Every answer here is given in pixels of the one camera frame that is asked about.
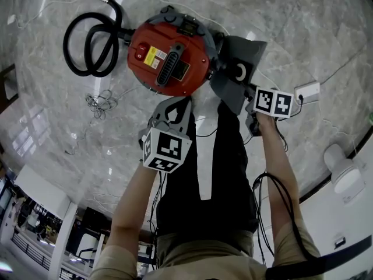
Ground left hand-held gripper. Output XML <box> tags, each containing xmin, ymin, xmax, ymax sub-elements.
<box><xmin>138</xmin><ymin>96</ymin><xmax>193</xmax><ymax>174</ymax></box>

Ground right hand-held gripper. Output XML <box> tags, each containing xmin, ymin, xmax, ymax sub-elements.
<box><xmin>244</xmin><ymin>87</ymin><xmax>294</xmax><ymax>138</ymax></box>

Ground person's left forearm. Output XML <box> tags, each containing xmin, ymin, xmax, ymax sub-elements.
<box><xmin>106</xmin><ymin>164</ymin><xmax>164</xmax><ymax>250</ymax></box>

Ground person's right forearm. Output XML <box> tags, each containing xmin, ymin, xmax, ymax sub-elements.
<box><xmin>258</xmin><ymin>114</ymin><xmax>301</xmax><ymax>224</ymax></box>

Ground white power strip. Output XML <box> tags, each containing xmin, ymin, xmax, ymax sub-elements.
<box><xmin>293</xmin><ymin>81</ymin><xmax>321</xmax><ymax>102</ymax></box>

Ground red and teal vacuum cleaner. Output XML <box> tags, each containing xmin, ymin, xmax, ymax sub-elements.
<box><xmin>126</xmin><ymin>6</ymin><xmax>225</xmax><ymax>97</ymax></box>

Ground person's black trousers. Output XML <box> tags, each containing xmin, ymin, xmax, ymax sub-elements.
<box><xmin>156</xmin><ymin>96</ymin><xmax>259</xmax><ymax>249</ymax></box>

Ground white toilet with orange item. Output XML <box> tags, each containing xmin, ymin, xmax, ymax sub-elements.
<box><xmin>322</xmin><ymin>143</ymin><xmax>367</xmax><ymax>205</ymax></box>

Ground person's beige shirt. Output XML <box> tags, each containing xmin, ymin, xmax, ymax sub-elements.
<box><xmin>89</xmin><ymin>219</ymin><xmax>324</xmax><ymax>280</ymax></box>

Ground black side table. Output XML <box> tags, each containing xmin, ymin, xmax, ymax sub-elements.
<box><xmin>0</xmin><ymin>64</ymin><xmax>19</xmax><ymax>108</ymax></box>

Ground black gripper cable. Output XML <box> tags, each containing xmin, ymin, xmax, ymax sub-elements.
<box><xmin>147</xmin><ymin>170</ymin><xmax>168</xmax><ymax>274</ymax></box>
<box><xmin>252</xmin><ymin>172</ymin><xmax>320</xmax><ymax>267</ymax></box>

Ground white power strip cable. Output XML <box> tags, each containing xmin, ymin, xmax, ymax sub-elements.
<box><xmin>317</xmin><ymin>42</ymin><xmax>368</xmax><ymax>86</ymax></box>

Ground tangled grey cable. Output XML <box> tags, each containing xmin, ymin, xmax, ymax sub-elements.
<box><xmin>65</xmin><ymin>89</ymin><xmax>119</xmax><ymax>154</ymax></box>

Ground black vacuum hose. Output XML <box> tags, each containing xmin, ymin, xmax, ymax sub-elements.
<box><xmin>62</xmin><ymin>0</ymin><xmax>133</xmax><ymax>78</ymax></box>

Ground thin white cable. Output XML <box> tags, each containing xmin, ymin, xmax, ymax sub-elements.
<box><xmin>14</xmin><ymin>0</ymin><xmax>85</xmax><ymax>29</ymax></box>

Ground black shoulder strap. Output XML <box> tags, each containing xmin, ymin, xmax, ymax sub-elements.
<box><xmin>265</xmin><ymin>234</ymin><xmax>373</xmax><ymax>280</ymax></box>

